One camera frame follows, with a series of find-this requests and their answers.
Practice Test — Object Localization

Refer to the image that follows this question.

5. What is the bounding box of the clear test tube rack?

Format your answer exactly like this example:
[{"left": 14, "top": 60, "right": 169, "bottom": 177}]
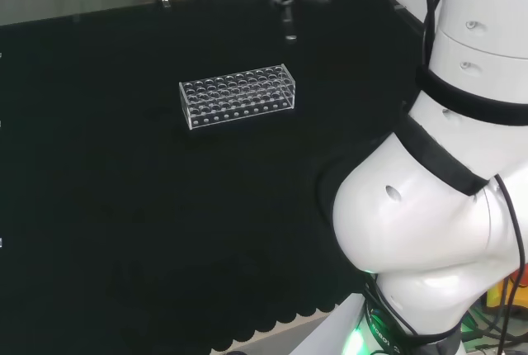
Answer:
[{"left": 178, "top": 64, "right": 298, "bottom": 131}]

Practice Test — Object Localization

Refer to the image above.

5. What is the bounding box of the clear glass test tube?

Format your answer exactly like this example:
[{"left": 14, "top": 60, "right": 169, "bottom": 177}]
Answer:
[{"left": 281, "top": 4, "right": 299, "bottom": 44}]

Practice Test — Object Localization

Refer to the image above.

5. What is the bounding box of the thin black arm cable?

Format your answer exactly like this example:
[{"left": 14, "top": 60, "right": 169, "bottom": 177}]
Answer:
[{"left": 362, "top": 173, "right": 528, "bottom": 342}]

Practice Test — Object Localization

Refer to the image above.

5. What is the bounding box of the black bench cloth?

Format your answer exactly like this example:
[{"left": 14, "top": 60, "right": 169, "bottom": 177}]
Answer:
[{"left": 0, "top": 0, "right": 431, "bottom": 355}]

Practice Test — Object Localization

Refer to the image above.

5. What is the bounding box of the yellow stop button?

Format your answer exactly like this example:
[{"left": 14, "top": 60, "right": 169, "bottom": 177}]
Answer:
[{"left": 485, "top": 279, "right": 517, "bottom": 309}]

